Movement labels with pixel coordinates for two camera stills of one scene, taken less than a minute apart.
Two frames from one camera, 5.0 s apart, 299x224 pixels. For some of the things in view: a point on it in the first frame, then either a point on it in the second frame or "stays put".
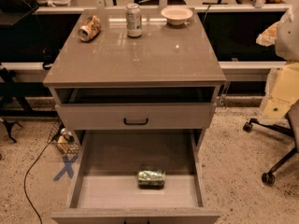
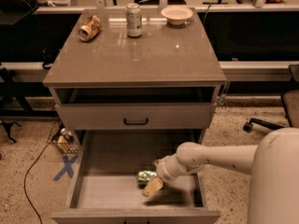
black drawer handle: (130, 123) stays put
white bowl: (177, 15) stays put
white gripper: (288, 37) to (164, 171)
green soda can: (151, 178) stays put
